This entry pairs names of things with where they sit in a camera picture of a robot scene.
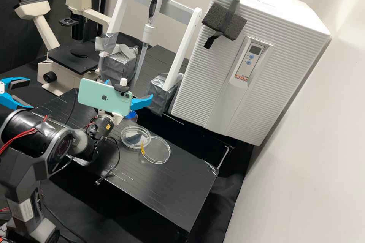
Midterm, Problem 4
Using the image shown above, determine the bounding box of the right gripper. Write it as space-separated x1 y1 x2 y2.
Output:
105 79 154 126

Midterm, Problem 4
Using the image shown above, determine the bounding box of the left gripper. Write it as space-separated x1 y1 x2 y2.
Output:
0 77 35 110

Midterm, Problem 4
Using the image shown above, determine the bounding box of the grey taped block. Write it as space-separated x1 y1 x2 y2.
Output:
95 33 140 82
148 73 185 114

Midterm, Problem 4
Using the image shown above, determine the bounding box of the cream microscope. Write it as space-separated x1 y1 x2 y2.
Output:
13 0 112 97

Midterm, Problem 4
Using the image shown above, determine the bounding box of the petri dish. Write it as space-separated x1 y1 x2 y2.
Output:
120 125 152 150

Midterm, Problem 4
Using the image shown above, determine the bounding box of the black platform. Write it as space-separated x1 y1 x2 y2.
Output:
129 44 238 170
30 87 229 227

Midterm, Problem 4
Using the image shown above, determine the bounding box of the petri dish lid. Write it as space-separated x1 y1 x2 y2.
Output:
140 135 171 165

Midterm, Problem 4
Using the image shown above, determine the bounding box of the white pipette stand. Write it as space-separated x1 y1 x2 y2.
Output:
98 0 203 92

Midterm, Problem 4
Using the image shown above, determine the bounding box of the pipette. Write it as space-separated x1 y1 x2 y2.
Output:
133 0 168 85

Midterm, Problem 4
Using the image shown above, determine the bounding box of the incubator door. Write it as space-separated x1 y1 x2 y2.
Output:
170 0 317 147

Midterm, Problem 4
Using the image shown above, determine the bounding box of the white incubator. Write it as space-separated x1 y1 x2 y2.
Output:
170 0 333 147

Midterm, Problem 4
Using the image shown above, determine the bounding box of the right wrist camera phone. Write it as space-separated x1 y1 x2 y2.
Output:
78 77 133 118

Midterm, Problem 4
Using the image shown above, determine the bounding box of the black cable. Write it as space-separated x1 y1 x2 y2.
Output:
66 89 79 126
96 136 121 184

